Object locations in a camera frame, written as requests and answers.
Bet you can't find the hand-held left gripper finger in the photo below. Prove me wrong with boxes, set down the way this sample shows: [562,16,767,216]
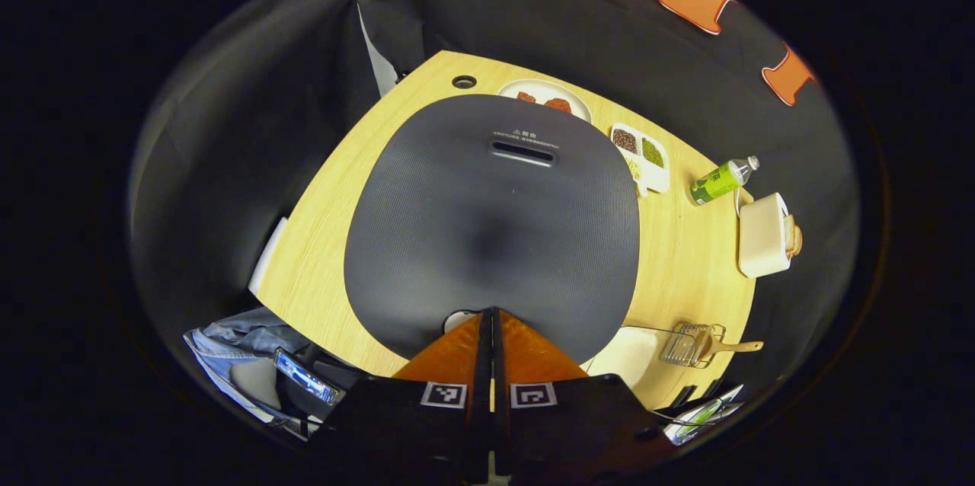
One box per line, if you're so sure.
[494,309,676,484]
[324,309,493,484]

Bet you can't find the clear container of rice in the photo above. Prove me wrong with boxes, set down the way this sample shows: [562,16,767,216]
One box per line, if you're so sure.
[585,325,688,397]

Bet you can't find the dark grey rice cooker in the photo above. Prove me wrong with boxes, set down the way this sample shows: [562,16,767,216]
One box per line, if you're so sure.
[343,94,641,365]

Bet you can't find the metal wire chopstick holder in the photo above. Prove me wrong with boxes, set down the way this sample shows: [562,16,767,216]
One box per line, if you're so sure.
[661,322,726,369]

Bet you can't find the wooden spoon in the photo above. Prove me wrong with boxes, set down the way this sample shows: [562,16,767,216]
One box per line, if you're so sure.
[697,330,765,362]

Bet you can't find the black smartphone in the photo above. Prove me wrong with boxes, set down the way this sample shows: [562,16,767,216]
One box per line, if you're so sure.
[274,349,340,405]

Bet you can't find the blue denim jeans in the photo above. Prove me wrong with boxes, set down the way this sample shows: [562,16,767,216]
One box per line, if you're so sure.
[183,307,321,426]

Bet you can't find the white divided grain tray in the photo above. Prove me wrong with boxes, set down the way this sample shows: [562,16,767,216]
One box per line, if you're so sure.
[609,123,671,198]

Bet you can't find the white round plate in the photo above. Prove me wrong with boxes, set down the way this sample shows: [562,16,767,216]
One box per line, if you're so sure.
[497,79,593,123]

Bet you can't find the green label drink bottle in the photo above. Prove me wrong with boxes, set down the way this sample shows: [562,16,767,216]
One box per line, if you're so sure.
[689,155,761,206]

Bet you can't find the white toaster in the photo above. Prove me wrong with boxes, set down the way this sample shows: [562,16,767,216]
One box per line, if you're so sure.
[737,192,793,279]

